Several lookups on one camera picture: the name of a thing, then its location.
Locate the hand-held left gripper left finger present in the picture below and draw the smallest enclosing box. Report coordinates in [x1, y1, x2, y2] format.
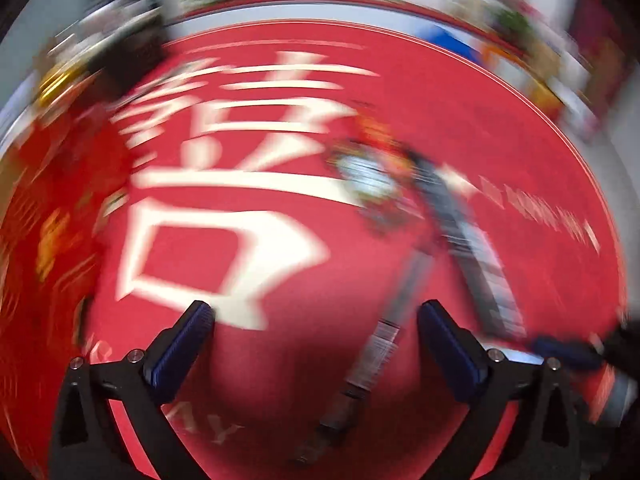
[47, 300, 216, 480]

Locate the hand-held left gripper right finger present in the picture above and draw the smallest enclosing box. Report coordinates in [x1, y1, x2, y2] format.
[417, 300, 583, 480]

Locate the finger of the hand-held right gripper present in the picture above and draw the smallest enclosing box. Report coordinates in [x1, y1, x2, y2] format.
[531, 336, 603, 372]

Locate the slim grey pen-like tube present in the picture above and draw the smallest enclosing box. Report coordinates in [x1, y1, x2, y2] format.
[290, 250, 436, 466]

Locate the long dark packet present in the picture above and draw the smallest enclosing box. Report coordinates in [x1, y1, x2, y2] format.
[415, 155, 528, 343]

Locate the red and brown cardboard box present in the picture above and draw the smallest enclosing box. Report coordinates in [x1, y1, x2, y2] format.
[0, 80, 136, 461]

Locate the red packet with green character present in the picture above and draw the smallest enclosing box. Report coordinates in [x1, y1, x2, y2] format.
[327, 142, 416, 231]

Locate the red orange packet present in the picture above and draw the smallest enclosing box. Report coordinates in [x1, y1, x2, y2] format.
[350, 105, 407, 152]

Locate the red round printed tablecloth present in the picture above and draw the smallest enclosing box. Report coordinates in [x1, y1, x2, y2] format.
[0, 20, 631, 480]

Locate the black portable radio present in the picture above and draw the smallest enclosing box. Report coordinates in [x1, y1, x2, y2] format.
[95, 35, 171, 91]

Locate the glass jar with gold lid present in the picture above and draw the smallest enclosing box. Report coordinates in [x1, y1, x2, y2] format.
[37, 62, 76, 106]

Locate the blue box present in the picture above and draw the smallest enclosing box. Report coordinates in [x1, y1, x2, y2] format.
[420, 25, 481, 61]

